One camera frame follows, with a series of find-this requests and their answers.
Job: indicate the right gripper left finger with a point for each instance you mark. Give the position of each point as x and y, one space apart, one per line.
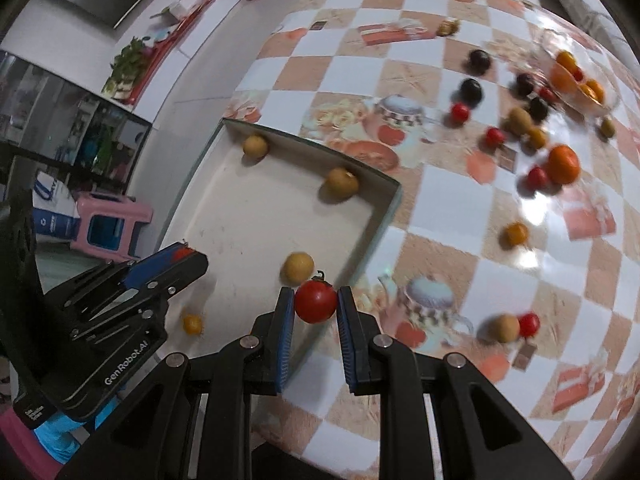
274 330

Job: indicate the orange cherry tomato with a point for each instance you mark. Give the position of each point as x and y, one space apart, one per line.
516 234

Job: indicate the large red tomato with stem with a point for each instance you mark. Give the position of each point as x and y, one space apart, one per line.
315 301

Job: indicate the blue gloved left hand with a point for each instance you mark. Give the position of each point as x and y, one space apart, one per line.
56 434

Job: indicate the orange tangerine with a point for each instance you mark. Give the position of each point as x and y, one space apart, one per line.
562 165

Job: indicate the dark red grape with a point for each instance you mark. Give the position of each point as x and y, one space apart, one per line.
547 95

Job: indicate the glass fruit bowl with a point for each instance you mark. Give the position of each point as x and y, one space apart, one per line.
574 75

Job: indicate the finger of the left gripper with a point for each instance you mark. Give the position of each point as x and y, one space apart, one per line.
144 271
155 294

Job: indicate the dark purple grape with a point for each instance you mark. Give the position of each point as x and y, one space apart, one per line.
471 92
525 84
538 109

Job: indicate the potted green plant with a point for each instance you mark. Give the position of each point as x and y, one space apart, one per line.
128 68

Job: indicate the dark grape with stem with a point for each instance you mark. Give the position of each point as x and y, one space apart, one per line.
479 61

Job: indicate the small red cherry tomato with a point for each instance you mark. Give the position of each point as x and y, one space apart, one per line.
181 252

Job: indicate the small olive fruit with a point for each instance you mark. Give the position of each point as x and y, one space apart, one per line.
607 128

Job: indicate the small yellow tomato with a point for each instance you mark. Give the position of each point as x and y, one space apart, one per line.
192 324

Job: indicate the white tray with green rim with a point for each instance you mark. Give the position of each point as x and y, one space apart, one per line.
247 215

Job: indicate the brown longan fruit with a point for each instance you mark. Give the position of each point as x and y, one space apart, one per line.
297 268

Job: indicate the longan in tray corner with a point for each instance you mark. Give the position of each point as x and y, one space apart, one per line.
255 147

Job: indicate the brown longan near tomatoes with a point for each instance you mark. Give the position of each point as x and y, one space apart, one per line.
505 328

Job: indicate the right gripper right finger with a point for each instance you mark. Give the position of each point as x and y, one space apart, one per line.
365 350

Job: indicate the pink plastic stool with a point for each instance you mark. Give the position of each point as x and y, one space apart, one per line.
109 225

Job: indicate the green-yellow kiwi fruit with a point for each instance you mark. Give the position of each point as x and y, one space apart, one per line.
519 121

